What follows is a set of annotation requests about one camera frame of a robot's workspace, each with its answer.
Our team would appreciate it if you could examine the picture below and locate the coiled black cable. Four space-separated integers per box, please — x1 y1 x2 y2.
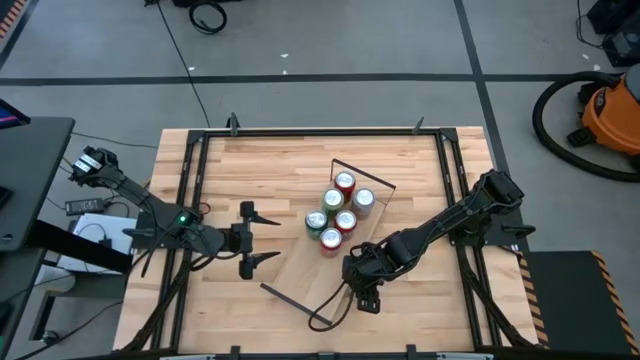
188 0 229 36

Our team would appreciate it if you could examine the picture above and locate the black hazard-striped mat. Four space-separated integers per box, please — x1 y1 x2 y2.
517 249 640 357

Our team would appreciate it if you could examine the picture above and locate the white paper sheet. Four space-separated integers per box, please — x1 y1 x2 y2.
56 213 139 275

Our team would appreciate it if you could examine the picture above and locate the black table frame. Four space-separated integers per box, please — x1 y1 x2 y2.
119 113 539 360

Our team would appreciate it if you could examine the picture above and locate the pale green Sanzo can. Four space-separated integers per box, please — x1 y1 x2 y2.
320 187 346 215

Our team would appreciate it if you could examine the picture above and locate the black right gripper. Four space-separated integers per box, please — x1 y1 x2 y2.
343 241 389 314

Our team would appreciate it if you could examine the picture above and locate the computer monitor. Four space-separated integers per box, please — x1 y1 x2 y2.
0 98 32 130

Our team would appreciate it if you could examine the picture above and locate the long black floor cable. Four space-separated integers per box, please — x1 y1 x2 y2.
144 0 212 129

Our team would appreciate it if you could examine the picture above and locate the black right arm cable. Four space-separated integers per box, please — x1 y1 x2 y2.
307 280 357 333

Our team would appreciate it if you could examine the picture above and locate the green Sprite can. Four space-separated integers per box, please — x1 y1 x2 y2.
304 209 330 240

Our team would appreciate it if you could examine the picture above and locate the red Coca-Cola can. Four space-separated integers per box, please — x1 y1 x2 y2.
333 170 357 201

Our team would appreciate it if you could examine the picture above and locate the black desk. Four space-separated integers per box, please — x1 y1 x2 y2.
0 116 76 254

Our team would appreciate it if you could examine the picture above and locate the white pink lemonade can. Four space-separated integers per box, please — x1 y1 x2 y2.
352 187 377 220

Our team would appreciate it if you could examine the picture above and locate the black equipment case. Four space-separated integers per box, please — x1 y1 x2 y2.
587 0 640 69

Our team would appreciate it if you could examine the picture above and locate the red Fanta strawberry can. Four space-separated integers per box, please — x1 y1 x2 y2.
318 227 344 258
333 209 359 237

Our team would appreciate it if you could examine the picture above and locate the black desk support bar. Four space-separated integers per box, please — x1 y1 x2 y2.
24 219 134 275

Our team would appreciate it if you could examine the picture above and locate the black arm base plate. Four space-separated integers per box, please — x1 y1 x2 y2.
122 209 204 250
444 207 537 247

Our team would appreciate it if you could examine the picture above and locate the orange shop vacuum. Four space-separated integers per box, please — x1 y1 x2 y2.
567 64 640 171
531 70 640 183

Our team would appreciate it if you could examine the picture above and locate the black power adapter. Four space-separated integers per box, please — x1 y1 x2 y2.
64 197 106 217

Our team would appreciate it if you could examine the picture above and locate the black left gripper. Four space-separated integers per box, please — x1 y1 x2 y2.
219 200 283 281

